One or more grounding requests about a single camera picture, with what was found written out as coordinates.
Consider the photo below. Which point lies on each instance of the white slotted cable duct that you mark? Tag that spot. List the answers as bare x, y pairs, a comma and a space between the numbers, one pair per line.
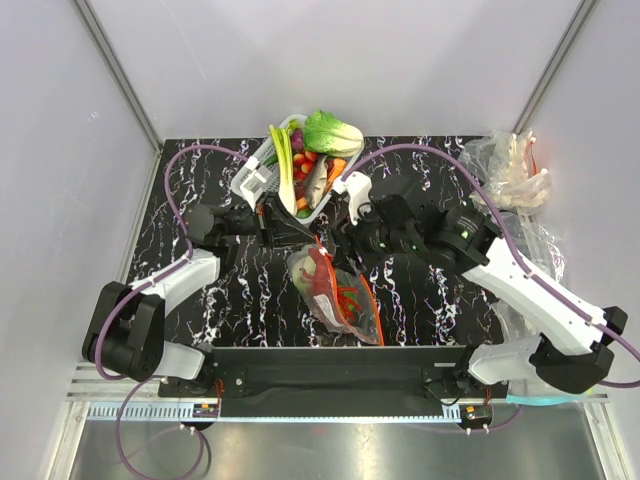
234, 413

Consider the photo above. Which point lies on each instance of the round green cabbage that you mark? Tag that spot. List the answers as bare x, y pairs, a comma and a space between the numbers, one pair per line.
303, 272

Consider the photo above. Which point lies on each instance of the aluminium frame post right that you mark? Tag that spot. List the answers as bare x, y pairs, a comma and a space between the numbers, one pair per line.
559, 55

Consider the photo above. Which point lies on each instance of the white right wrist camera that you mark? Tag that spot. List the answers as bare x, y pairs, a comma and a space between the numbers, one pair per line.
356, 186

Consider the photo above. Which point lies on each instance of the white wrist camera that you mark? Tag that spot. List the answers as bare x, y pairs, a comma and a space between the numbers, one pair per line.
254, 181
356, 186

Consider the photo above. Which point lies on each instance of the clear zip bag orange zipper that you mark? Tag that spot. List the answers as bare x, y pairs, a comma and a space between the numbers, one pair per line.
367, 325

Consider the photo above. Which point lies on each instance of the napa cabbage toy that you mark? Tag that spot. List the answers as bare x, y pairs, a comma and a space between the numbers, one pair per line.
324, 133

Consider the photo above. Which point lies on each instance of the aluminium frame post left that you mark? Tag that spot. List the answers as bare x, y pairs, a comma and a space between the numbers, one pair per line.
107, 52

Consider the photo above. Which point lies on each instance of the pile of clear bags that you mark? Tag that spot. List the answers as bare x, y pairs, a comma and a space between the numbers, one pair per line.
504, 164

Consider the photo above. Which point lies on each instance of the teal zip bag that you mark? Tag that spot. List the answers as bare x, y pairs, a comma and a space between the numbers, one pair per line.
539, 401

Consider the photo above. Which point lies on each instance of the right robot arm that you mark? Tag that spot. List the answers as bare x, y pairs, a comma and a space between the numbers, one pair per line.
569, 347

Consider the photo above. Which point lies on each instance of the green leek toy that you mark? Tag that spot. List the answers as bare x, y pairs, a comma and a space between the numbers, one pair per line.
286, 189

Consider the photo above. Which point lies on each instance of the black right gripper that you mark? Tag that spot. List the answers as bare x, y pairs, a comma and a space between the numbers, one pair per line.
347, 239

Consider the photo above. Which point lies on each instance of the green chili pepper toy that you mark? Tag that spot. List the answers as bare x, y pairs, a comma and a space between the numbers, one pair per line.
271, 160

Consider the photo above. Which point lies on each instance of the aluminium frame post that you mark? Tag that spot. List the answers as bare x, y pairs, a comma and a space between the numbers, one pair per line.
107, 52
559, 55

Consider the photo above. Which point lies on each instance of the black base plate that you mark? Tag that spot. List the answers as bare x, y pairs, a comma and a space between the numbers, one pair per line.
249, 371

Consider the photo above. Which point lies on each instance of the purple onion toy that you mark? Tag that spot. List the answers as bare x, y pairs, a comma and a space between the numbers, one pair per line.
297, 140

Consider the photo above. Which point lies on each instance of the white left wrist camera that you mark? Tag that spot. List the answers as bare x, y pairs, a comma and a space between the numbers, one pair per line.
254, 181

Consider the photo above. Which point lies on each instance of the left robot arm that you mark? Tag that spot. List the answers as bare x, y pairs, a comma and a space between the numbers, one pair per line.
125, 337

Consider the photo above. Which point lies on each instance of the orange carrot piece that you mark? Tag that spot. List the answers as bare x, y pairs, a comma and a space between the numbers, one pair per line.
337, 167

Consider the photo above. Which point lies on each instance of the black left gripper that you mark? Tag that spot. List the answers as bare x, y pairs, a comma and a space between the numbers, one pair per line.
278, 229

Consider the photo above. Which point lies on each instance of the grey toy fish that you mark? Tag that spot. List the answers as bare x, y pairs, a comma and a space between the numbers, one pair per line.
316, 182

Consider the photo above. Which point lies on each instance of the green bell pepper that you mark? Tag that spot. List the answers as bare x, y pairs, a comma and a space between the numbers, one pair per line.
350, 305

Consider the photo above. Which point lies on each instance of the red toy lobster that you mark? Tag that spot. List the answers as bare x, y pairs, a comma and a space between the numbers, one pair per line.
326, 292

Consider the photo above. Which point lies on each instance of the red lychee cluster toy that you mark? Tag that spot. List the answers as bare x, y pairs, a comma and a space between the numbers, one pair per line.
303, 164

